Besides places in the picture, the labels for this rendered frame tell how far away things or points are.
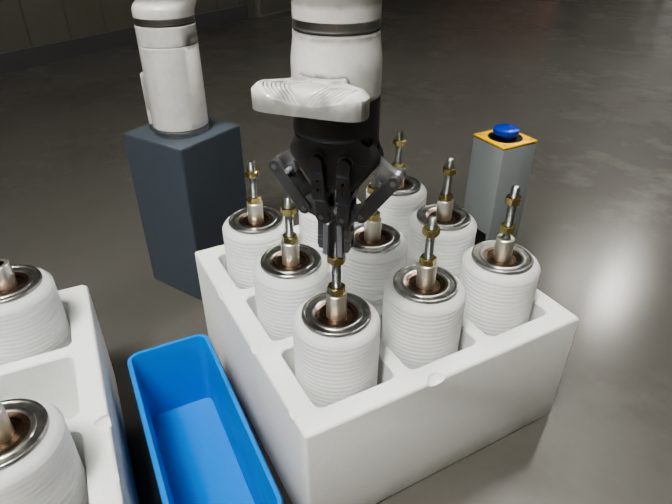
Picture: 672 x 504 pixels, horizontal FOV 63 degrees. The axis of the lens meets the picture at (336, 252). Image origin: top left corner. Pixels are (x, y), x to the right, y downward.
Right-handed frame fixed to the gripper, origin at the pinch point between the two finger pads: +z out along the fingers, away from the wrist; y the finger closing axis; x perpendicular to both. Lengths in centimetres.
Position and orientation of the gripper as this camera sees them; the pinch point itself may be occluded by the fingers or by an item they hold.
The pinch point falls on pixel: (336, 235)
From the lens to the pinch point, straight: 53.3
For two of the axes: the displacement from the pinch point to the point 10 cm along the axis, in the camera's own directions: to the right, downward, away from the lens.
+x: -3.3, 5.1, -7.9
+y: -9.4, -1.8, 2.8
